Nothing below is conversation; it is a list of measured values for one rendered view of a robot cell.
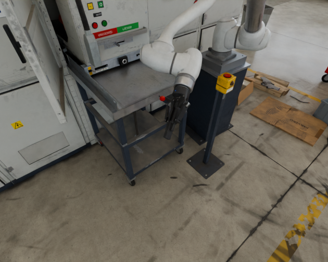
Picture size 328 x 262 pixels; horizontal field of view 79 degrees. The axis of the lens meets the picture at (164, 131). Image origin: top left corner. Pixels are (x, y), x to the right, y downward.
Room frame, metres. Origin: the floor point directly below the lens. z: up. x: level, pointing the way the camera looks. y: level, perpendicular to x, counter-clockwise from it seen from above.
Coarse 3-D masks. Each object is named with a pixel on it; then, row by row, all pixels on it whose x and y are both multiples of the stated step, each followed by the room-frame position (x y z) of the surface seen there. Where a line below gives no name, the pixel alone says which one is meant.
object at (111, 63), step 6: (126, 54) 1.33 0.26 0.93; (132, 54) 1.36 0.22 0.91; (138, 54) 1.39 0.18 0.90; (108, 60) 1.24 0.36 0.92; (114, 60) 1.27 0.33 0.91; (132, 60) 1.35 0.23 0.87; (84, 66) 1.16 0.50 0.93; (90, 66) 1.16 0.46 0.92; (102, 66) 1.21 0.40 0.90; (108, 66) 1.24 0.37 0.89; (114, 66) 1.26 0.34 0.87; (96, 72) 1.18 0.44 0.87
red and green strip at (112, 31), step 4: (128, 24) 1.37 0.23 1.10; (132, 24) 1.39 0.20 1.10; (136, 24) 1.41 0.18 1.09; (112, 28) 1.30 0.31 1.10; (116, 28) 1.31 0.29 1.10; (120, 28) 1.33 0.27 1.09; (124, 28) 1.35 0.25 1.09; (128, 28) 1.36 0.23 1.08; (132, 28) 1.38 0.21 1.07; (96, 32) 1.23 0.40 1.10; (100, 32) 1.25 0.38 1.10; (104, 32) 1.26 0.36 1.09; (108, 32) 1.28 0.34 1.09; (112, 32) 1.29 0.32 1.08; (116, 32) 1.31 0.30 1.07; (120, 32) 1.33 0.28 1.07; (96, 36) 1.23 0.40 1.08; (100, 36) 1.24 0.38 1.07; (104, 36) 1.26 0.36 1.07
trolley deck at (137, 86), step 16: (80, 64) 1.33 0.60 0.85; (128, 64) 1.33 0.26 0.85; (80, 80) 1.13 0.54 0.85; (96, 80) 1.12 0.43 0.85; (112, 80) 1.12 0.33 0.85; (128, 80) 1.12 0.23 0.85; (144, 80) 1.12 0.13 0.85; (160, 80) 1.12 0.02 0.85; (96, 96) 0.94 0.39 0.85; (112, 96) 0.95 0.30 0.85; (128, 96) 0.95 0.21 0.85; (144, 96) 0.95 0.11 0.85; (112, 112) 0.80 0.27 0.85; (128, 112) 0.85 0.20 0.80
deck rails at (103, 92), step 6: (72, 60) 1.27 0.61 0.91; (72, 66) 1.30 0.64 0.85; (78, 66) 1.20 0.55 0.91; (78, 72) 1.22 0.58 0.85; (84, 72) 1.12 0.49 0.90; (84, 78) 1.14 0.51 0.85; (90, 78) 1.06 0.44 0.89; (90, 84) 1.07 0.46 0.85; (96, 84) 0.99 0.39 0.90; (96, 90) 1.00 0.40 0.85; (102, 90) 0.94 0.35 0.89; (102, 96) 0.95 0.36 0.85; (108, 96) 0.88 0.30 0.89; (108, 102) 0.89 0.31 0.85; (114, 102) 0.84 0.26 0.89; (114, 108) 0.84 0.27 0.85; (120, 108) 0.83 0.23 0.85
